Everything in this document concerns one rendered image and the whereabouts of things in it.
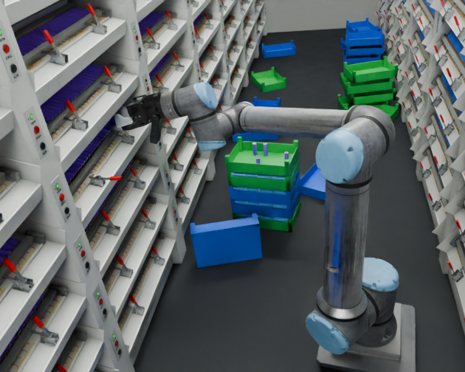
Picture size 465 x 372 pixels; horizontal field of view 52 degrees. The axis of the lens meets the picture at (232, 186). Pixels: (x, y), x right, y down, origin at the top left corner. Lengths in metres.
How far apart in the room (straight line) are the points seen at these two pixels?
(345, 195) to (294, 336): 0.84
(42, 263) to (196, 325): 0.87
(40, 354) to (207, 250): 1.01
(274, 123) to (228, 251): 0.85
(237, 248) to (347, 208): 1.02
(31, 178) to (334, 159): 0.72
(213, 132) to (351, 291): 0.65
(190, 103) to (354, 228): 0.65
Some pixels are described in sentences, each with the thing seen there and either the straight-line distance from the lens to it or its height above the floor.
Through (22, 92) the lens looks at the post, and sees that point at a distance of 1.18.
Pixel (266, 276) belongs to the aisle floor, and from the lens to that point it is 2.12.
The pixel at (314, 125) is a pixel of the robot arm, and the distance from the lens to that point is 1.36.
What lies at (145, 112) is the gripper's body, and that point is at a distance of 1.61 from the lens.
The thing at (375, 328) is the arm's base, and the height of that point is 0.17.
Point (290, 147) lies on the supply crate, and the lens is 2.30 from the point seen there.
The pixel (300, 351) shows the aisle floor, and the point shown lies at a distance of 1.86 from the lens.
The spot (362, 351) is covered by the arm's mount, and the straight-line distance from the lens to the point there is 1.77.
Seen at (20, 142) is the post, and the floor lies 1.02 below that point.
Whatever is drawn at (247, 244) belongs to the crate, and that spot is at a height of 0.09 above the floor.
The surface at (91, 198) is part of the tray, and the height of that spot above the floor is 0.73.
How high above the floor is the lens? 1.48
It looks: 33 degrees down
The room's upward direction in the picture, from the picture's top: 7 degrees counter-clockwise
